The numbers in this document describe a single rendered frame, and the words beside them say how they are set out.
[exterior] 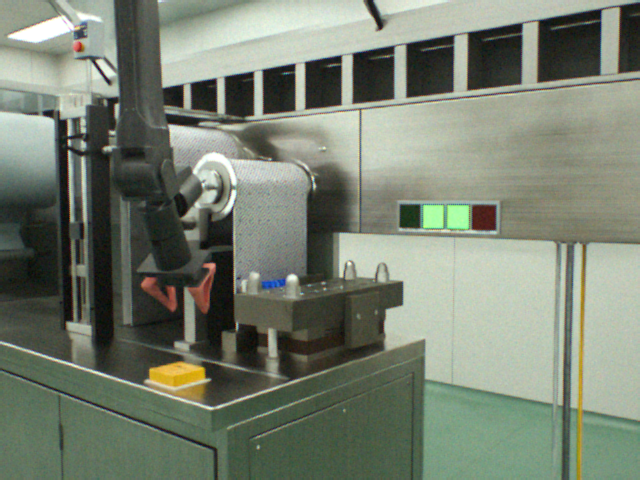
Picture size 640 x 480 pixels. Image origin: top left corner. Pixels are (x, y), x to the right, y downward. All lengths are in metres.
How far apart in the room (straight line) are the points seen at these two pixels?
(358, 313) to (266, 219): 0.30
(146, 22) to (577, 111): 0.81
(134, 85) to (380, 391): 0.81
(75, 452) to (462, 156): 1.03
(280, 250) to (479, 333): 2.69
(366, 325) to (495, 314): 2.63
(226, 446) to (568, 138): 0.85
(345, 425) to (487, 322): 2.76
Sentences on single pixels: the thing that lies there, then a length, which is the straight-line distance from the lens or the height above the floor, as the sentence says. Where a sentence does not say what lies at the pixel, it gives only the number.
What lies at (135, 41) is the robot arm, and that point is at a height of 1.44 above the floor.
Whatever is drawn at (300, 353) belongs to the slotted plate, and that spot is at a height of 0.91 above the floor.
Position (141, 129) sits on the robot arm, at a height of 1.32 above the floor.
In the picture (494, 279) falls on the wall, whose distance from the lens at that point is 3.94.
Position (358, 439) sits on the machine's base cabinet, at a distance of 1.35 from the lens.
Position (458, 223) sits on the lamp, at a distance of 1.40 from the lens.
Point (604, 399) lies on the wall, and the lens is 3.85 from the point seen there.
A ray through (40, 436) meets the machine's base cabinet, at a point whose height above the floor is 0.70.
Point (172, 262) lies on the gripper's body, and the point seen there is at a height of 1.13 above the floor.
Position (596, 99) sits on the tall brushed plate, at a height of 1.41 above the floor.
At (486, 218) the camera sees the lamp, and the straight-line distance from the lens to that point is 1.37.
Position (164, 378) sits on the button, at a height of 0.91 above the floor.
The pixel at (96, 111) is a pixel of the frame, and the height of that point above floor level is 1.43.
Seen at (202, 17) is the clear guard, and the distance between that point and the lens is 1.92.
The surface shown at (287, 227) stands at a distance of 1.48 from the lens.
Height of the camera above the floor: 1.22
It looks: 4 degrees down
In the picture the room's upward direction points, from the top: straight up
